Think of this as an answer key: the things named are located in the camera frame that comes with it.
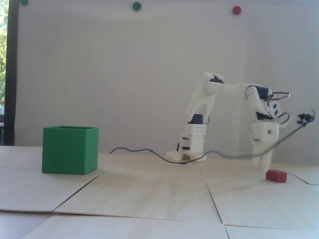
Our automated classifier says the light plywood sheet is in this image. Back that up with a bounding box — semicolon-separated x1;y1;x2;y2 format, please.
199;161;319;231
224;224;319;239
22;215;230;239
54;154;223;223
289;164;319;185
0;167;102;212

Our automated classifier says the thin black camera cable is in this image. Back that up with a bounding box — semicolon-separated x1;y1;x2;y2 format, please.
110;107;315;165

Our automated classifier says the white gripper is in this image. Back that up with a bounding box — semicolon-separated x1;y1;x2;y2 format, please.
250;122;279;173

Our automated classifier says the red block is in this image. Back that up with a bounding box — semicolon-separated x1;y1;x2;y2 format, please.
266;169;287;183

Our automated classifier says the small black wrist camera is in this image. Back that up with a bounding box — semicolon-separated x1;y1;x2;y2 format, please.
298;107;315;126

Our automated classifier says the dark window frame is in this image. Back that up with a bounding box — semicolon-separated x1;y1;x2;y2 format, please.
6;0;20;146

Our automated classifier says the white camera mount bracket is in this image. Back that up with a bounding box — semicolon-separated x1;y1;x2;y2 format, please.
278;113;301;127

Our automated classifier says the green open box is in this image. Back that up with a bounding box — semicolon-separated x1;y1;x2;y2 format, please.
42;126;99;175

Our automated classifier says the red white servo wire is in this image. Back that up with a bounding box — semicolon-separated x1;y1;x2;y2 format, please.
267;92;291;100

